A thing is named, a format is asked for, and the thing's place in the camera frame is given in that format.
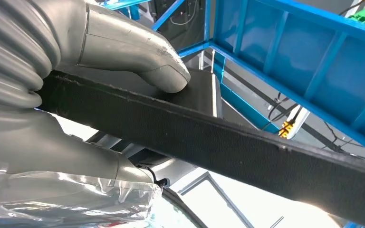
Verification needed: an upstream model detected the blue metal shelf rack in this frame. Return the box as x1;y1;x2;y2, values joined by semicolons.
102;0;365;158

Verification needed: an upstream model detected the yellow plug connector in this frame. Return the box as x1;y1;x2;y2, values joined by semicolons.
278;121;296;140

